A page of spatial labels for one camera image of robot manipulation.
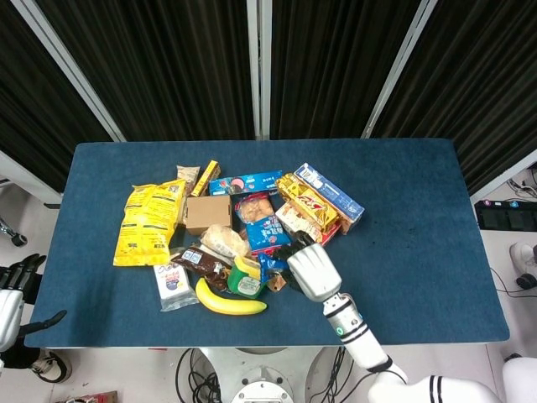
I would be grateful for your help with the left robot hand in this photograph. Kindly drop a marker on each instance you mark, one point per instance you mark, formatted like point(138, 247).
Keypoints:
point(10, 310)

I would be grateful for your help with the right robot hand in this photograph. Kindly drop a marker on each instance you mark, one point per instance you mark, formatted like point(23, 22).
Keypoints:
point(314, 268)

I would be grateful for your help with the blue snack packet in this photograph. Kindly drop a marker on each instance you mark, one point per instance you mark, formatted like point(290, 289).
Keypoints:
point(268, 264)

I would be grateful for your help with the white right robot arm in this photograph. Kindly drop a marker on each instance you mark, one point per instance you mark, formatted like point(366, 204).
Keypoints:
point(356, 336)

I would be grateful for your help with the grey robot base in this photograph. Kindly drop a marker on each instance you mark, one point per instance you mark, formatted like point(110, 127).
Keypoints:
point(262, 382)

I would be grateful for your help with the gold red snack box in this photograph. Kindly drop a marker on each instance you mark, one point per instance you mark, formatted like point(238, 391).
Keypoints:
point(306, 201)

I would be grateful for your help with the white cookie box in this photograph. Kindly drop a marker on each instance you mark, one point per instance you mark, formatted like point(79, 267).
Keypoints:
point(289, 218)

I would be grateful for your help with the blue and red snack bag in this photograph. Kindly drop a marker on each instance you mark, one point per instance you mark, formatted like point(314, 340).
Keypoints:
point(264, 235)

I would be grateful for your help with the black and white sneaker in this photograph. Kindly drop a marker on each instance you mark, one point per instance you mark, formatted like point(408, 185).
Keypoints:
point(52, 367)

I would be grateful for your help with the green tub with yellow lid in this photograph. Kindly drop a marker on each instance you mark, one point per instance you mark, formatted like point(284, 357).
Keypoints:
point(245, 285)

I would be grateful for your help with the chair caster wheel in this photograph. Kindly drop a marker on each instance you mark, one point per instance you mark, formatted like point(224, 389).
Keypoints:
point(17, 238)

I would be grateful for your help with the long blue and white box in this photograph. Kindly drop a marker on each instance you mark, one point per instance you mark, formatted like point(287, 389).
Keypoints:
point(335, 197)

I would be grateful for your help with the clear blue-edged pastry bag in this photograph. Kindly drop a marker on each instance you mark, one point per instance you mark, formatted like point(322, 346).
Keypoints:
point(256, 207)

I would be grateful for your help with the yellow banana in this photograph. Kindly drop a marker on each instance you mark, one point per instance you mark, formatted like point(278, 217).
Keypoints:
point(226, 306)

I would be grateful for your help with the clear bag of bread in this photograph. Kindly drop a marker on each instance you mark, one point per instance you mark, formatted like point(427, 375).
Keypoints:
point(222, 241)

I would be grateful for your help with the blue sandwich cookie box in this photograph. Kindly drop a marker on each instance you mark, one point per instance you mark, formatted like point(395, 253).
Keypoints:
point(260, 181)

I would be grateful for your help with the blue felt table cover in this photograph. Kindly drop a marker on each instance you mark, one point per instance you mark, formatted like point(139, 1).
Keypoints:
point(419, 252)

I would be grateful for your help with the red cardboard box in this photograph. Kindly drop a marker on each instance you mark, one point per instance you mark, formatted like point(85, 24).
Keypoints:
point(88, 397)

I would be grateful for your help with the brown chocolate snack bag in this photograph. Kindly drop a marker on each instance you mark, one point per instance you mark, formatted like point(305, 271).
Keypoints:
point(197, 262)

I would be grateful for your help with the plain cardboard box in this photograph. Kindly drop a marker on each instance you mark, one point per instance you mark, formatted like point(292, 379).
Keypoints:
point(207, 214)

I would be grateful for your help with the narrow yellow and red box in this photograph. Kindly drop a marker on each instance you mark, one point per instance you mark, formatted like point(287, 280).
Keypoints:
point(207, 176)

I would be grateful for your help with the white tissue pack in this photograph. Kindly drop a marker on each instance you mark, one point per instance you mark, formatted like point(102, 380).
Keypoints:
point(172, 285)

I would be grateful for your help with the small beige snack pack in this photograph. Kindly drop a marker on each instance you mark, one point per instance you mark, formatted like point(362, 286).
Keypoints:
point(187, 176)

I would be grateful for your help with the large yellow chips bag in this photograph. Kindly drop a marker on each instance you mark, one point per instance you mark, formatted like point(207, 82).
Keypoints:
point(147, 222)

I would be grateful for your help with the black pedal box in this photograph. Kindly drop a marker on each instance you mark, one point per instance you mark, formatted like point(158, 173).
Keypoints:
point(503, 218)

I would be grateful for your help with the black pleated curtain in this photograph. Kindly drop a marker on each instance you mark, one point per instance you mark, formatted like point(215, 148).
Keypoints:
point(25, 105)
point(482, 84)
point(168, 63)
point(335, 63)

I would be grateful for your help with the white shoe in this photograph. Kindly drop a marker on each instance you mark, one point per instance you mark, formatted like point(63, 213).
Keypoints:
point(522, 254)

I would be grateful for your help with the white frame base rail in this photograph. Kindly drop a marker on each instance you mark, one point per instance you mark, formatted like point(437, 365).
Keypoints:
point(507, 174)
point(25, 176)

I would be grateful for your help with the upright white frame post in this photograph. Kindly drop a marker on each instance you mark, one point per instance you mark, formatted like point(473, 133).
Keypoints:
point(259, 67)

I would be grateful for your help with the slanted white frame post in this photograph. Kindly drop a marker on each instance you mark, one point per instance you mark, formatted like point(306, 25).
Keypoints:
point(398, 67)
point(67, 63)

